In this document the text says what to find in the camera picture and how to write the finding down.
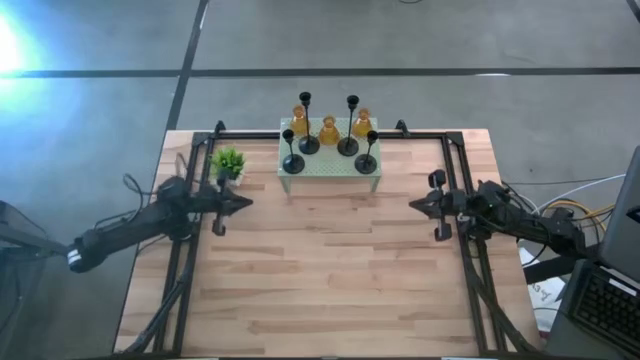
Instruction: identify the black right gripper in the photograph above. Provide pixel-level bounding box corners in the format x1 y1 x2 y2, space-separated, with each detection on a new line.
408 169 471 242

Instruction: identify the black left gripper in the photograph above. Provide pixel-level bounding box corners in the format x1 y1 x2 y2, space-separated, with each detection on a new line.
197 172 254 237

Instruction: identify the black metal candlestick holder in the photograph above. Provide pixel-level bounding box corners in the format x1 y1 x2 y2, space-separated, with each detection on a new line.
297 91 322 156
281 128 306 175
337 94 361 158
354 129 380 175

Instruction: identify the amber glass candle holder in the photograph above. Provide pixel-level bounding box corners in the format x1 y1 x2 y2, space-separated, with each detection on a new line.
351 107 374 139
290 104 311 137
318 115 342 147

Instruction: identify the green plant in white pot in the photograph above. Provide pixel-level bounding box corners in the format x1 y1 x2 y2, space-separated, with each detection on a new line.
208 146 247 189

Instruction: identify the green perforated metal riser table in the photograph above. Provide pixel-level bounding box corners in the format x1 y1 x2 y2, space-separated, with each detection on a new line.
277 117 383 195

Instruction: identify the white paper sheet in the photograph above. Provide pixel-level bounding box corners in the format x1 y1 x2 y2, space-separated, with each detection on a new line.
519 247 566 322

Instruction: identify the grey laptop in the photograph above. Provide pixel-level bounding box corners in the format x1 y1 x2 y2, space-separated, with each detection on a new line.
544 144 640 359

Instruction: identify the dark metal stand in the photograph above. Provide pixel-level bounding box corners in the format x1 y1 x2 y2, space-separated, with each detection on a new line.
0 199 69 360

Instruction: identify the black metal rig frame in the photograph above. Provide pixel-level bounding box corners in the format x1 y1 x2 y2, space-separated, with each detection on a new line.
114 119 541 359

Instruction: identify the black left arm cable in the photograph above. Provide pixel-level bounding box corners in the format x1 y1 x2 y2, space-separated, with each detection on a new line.
94 172 166 232

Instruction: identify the yellow cable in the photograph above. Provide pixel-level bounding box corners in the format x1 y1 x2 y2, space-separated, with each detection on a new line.
548 198 617 232

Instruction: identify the white cable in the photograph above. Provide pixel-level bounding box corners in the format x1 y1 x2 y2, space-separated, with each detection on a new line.
537 173 629 211

